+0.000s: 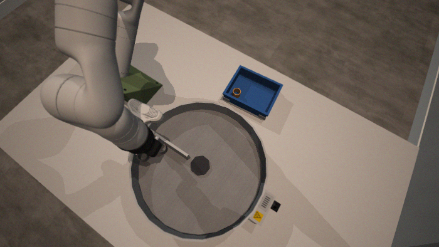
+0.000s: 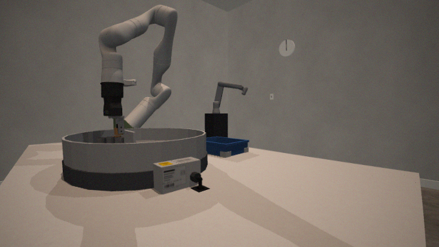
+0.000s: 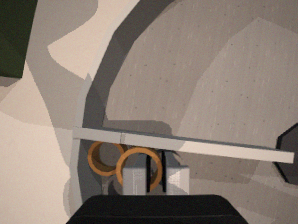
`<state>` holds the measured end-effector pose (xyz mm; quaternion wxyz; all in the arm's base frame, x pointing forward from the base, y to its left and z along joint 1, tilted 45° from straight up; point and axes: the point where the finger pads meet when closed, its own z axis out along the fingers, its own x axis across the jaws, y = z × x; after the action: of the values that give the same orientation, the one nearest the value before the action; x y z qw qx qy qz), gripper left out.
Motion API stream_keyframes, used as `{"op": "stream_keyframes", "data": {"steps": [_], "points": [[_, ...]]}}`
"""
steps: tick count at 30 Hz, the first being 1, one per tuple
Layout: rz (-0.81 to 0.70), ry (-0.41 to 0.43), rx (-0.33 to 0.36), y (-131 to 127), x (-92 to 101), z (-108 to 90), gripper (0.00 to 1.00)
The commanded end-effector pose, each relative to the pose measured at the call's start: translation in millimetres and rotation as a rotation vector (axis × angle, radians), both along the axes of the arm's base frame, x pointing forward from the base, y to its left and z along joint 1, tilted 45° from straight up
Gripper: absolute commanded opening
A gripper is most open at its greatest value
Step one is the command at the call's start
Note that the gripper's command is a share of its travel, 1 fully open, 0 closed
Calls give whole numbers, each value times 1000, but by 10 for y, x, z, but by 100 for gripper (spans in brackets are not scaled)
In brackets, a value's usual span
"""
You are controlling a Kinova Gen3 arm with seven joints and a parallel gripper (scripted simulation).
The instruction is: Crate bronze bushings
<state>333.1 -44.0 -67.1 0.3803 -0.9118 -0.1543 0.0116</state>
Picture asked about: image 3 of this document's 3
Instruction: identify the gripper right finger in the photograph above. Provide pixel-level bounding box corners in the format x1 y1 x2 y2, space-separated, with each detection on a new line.
161 151 190 195

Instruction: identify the bronze bushing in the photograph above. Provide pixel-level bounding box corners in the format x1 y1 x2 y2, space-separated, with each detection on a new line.
116 145 162 191
88 141 128 176

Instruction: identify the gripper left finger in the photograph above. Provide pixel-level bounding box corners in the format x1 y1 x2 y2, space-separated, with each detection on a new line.
123 153 151 195

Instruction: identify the grey metal ring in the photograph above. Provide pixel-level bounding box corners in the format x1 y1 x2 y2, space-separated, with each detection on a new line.
151 149 184 189
104 174 120 195

